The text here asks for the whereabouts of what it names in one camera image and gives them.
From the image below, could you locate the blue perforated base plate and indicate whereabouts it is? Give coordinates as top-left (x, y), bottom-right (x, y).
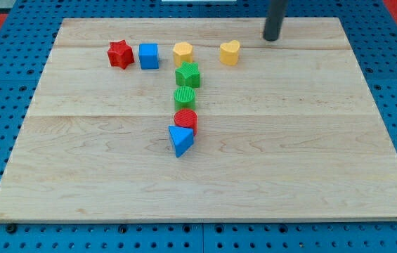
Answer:
top-left (0, 1), bottom-right (397, 252)

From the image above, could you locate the red star block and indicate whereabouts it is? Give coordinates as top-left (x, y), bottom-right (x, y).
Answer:
top-left (108, 40), bottom-right (135, 69)

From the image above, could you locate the yellow hexagon block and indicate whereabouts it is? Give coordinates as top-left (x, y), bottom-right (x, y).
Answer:
top-left (173, 41), bottom-right (193, 67)

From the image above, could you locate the red cylinder block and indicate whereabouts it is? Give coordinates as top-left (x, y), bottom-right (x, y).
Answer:
top-left (174, 108), bottom-right (197, 136)

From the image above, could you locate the green star block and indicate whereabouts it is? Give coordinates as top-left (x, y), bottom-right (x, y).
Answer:
top-left (175, 61), bottom-right (201, 88)

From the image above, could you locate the wooden board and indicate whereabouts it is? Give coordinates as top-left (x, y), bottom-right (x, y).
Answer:
top-left (0, 18), bottom-right (397, 223)

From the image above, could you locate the yellow heart block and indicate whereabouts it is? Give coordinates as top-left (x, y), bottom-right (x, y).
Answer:
top-left (219, 40), bottom-right (240, 66)

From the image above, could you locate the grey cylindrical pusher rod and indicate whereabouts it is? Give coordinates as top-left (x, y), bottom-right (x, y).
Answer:
top-left (263, 0), bottom-right (288, 41)

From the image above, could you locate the blue triangle block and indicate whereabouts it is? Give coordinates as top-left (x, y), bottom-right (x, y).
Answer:
top-left (168, 126), bottom-right (194, 157)

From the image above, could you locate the blue cube block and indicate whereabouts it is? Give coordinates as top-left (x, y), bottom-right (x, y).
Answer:
top-left (138, 44), bottom-right (159, 70)

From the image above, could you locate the green cylinder block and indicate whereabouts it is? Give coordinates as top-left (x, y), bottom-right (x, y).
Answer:
top-left (174, 86), bottom-right (196, 111)

